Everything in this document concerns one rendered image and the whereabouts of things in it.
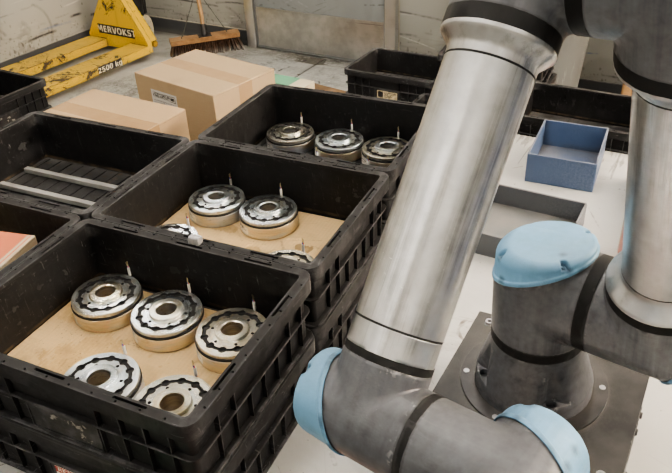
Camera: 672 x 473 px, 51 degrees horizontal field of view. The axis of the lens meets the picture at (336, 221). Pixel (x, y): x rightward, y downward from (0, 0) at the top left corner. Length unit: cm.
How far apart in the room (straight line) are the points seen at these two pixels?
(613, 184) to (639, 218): 101
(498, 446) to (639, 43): 30
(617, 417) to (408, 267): 51
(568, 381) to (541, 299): 14
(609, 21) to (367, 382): 32
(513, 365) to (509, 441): 40
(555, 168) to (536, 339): 82
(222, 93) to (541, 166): 77
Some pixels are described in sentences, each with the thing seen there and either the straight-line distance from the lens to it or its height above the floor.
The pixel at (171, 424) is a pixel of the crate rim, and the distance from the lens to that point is 79.
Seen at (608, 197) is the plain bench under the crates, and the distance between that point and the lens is 165.
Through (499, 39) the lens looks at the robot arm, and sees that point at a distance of 56.
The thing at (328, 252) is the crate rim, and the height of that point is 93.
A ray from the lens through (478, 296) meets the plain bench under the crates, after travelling 130.
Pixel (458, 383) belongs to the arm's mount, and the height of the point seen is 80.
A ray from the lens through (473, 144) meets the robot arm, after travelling 54.
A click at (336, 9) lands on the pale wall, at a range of 442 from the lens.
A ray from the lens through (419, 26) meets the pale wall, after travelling 423.
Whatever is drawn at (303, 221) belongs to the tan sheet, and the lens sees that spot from 126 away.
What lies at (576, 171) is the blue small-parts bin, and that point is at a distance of 164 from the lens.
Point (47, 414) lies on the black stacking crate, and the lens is 95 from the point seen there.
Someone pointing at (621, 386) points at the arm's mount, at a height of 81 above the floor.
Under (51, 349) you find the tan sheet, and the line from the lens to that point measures 109.
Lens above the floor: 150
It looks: 32 degrees down
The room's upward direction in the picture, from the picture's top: 2 degrees counter-clockwise
